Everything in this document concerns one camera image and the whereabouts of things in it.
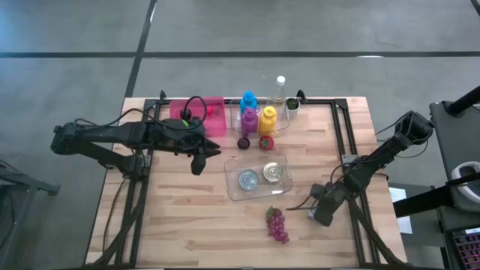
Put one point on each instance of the grey metal cart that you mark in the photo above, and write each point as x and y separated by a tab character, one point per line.
37	185

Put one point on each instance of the clear plastic bin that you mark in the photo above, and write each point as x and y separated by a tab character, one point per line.
232	187
235	123

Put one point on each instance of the gold tin can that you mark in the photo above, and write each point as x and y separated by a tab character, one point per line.
273	172

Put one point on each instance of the small red toy radish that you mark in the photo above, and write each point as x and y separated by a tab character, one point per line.
210	110

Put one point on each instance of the purple squeeze bottle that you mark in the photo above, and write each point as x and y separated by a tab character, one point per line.
249	122

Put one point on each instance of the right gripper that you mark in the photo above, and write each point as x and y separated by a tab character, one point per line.
333	195

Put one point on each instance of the white paper sheet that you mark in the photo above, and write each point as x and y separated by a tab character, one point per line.
397	195

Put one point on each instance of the red toy grape bunch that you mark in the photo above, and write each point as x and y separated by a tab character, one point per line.
276	227

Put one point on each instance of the silver can blue label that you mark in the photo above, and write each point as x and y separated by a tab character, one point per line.
248	180

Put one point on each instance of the red toy strawberry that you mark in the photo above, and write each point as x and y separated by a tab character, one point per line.
266	143

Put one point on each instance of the clear bottle white cap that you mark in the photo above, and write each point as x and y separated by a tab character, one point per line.
280	79

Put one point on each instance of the green toy apple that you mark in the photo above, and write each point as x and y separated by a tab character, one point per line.
185	123

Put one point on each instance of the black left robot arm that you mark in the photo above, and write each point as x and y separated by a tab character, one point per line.
105	133

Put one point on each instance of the pink plastic bin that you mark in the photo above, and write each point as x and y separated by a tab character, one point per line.
217	123

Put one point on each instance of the backlit keyboard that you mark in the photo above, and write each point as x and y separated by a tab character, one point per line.
468	251

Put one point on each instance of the dark grey side cart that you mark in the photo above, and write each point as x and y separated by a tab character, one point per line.
468	138

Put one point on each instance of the dark toy plum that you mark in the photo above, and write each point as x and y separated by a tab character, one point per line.
184	114

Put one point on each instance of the black stand beam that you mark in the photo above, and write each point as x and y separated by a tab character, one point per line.
431	198
477	4
465	101

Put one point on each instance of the yellow squeeze bottle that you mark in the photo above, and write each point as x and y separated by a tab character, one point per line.
268	120

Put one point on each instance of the small plant white pot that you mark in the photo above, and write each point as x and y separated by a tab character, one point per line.
293	104

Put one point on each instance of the dark brown toy fig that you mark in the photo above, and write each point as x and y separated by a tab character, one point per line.
243	143

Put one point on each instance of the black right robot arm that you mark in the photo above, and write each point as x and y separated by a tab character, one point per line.
378	153

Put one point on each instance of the blue squeeze bottle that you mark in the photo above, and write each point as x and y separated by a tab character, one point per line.
248	101

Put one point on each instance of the black aluminium table frame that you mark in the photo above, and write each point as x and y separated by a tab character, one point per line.
150	102

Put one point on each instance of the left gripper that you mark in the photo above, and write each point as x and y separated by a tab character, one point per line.
180	137

